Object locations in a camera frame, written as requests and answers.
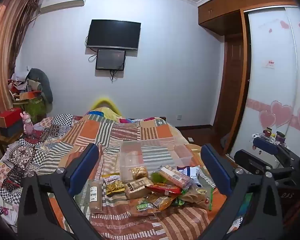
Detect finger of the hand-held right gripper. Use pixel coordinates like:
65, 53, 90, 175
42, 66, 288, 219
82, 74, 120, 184
252, 136, 300, 162
234, 149, 278, 181

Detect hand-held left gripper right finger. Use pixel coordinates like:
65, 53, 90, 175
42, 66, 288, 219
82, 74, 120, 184
201, 144, 283, 240

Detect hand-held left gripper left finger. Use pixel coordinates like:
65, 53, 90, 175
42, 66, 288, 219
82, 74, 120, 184
17, 143, 100, 240

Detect blue and white snack bag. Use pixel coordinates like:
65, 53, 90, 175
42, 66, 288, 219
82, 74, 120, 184
177, 166, 203, 187

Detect long tan biscuit packet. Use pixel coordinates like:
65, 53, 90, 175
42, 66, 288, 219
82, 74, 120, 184
89, 181, 106, 214

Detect yellow chips bag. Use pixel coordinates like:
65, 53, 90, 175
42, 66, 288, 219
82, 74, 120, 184
102, 173, 122, 196

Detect brown bag with green edge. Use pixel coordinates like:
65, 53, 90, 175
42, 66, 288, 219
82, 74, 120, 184
180, 186, 214, 211

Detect clear bag of puffed snacks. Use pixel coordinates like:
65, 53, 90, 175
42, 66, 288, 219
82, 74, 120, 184
130, 166, 149, 180

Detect red snack packet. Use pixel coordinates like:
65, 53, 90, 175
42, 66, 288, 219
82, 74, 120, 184
145, 184, 183, 197

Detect brown cracker packet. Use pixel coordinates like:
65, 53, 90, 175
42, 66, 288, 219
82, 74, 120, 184
125, 177, 153, 200

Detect clear plastic storage container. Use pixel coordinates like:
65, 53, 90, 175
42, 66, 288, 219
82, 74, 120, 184
119, 137, 193, 183

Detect green jelly cup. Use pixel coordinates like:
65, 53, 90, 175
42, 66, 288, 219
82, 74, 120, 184
151, 171, 166, 184

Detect orange yellow snack packet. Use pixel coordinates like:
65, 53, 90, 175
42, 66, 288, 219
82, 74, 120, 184
150, 195, 178, 210

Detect tan packet with green label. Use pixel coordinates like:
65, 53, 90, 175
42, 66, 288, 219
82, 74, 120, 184
129, 197, 160, 217

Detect patchwork blanket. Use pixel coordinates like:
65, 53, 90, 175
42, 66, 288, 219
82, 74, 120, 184
0, 112, 240, 240

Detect wooden wardrobe with white doors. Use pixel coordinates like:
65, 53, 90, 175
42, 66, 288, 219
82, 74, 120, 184
197, 0, 300, 161

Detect yellow curved cushion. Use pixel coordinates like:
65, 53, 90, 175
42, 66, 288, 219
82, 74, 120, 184
89, 97, 124, 118

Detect pink toy rabbit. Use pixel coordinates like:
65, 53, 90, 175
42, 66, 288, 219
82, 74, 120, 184
20, 111, 34, 135

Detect brown wooden door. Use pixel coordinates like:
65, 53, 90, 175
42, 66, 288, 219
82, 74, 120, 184
214, 32, 248, 130

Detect green cloth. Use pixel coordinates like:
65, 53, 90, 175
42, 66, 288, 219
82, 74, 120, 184
24, 97, 49, 123

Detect red and white door label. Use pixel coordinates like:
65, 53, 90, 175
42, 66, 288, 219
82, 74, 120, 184
262, 59, 277, 69

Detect dark box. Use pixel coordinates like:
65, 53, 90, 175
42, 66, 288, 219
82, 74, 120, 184
0, 124, 24, 137

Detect red box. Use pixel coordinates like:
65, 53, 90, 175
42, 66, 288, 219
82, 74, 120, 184
0, 108, 25, 128

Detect grey cushion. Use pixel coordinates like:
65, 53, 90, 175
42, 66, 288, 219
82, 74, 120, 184
29, 68, 53, 104

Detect pile of boxes and papers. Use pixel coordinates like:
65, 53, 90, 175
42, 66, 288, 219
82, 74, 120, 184
8, 72, 44, 103

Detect striped brown curtain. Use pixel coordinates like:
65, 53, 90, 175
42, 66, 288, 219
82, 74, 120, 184
0, 0, 42, 155

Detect white air conditioner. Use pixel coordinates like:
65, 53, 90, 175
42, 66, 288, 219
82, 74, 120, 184
39, 0, 89, 14

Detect thin black cable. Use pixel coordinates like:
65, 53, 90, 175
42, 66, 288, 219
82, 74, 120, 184
0, 189, 12, 217

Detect small black wall monitor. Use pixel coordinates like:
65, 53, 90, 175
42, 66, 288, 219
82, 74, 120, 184
95, 49, 127, 71

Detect black wall television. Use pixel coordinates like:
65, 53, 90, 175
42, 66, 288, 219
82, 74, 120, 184
86, 19, 142, 50

